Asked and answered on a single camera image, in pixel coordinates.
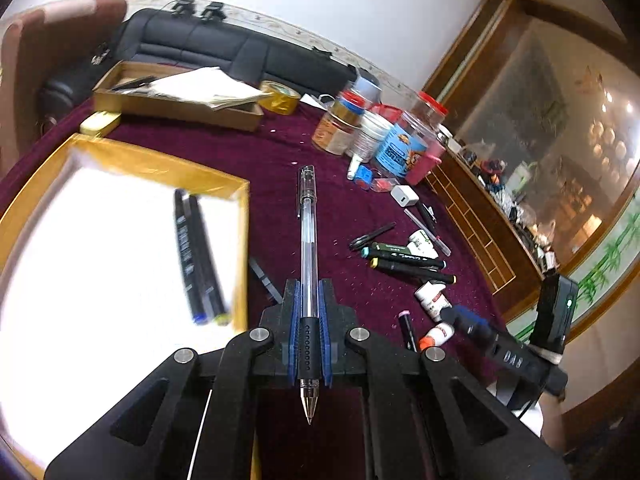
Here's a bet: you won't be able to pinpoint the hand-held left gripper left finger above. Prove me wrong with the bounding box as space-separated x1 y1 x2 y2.
44 279 303 480

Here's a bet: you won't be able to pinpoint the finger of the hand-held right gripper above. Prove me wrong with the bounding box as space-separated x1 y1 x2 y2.
440 305 493 343

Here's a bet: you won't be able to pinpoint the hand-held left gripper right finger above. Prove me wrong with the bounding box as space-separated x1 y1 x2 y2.
317 279 571 480

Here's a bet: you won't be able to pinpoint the white bottle red label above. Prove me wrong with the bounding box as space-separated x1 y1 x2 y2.
415 281 452 322

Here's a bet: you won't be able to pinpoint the white bottle green label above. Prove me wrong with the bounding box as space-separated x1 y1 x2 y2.
407 230 436 257

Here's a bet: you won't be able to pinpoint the clear gel pen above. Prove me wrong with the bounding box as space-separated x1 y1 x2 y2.
297 165 321 426

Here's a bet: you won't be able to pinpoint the yellow-rimmed shallow box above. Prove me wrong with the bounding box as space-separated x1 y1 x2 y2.
0 132 251 480

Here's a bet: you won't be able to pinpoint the white bottle orange cap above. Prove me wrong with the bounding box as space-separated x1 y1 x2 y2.
419 322 456 352

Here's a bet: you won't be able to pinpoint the black marker pink tip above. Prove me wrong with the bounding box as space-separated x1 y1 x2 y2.
397 310 420 352

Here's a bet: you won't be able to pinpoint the black marker yellow-green tip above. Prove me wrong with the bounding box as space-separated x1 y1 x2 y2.
372 260 457 286

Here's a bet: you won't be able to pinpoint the wooden brick-pattern cabinet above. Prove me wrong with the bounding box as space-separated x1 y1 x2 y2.
425 157 545 313

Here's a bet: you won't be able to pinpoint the silver pen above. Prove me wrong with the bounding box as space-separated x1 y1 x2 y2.
404 207 452 257

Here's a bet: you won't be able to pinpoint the green tube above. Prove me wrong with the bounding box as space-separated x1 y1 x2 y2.
362 242 418 260

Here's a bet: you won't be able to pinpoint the slim black pen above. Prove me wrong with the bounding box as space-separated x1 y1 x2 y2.
349 222 397 251

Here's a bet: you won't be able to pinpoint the black marker yellow tip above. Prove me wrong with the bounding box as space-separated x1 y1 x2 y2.
187 194 232 326

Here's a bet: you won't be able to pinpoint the black marker blue tip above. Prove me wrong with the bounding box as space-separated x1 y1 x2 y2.
173 188 208 326

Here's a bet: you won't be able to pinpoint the white charger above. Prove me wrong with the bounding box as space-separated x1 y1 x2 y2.
390 185 420 207

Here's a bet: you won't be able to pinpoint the clear jar blue cartoon label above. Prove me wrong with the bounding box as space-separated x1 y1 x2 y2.
372 110 436 178

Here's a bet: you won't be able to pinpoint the large wooden framed glass panel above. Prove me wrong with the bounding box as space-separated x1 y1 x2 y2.
422 0 640 343

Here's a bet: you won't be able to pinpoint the clear plastic jar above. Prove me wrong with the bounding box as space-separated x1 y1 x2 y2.
350 110 396 163

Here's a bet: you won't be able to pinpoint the amber jar with red lid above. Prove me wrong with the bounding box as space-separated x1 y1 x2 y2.
312 91 368 157

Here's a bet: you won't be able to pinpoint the clear jar with red lid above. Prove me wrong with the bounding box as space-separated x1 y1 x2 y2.
407 91 449 133

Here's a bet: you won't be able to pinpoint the yellow tape roll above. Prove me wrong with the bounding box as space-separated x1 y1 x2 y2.
259 80 301 115

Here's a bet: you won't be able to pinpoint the grey lidded container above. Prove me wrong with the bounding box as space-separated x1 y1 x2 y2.
352 72 383 106

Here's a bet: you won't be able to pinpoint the brown cardboard box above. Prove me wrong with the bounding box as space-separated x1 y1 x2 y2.
92 60 265 132

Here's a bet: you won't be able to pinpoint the stack of white papers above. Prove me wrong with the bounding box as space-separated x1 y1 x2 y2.
145 66 273 111

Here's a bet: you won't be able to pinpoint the small yellow tin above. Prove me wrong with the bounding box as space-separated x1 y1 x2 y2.
80 111 121 136

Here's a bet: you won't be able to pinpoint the black leather sofa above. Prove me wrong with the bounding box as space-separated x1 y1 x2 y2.
40 7 358 111

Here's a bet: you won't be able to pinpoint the black pen in cardboard box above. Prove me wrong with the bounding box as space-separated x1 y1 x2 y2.
111 76 157 92

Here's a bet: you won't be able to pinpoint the black figurines on sofa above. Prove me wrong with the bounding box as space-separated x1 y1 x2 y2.
170 0 227 23

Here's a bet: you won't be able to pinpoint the brown armchair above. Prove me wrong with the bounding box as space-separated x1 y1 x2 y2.
0 0 128 171

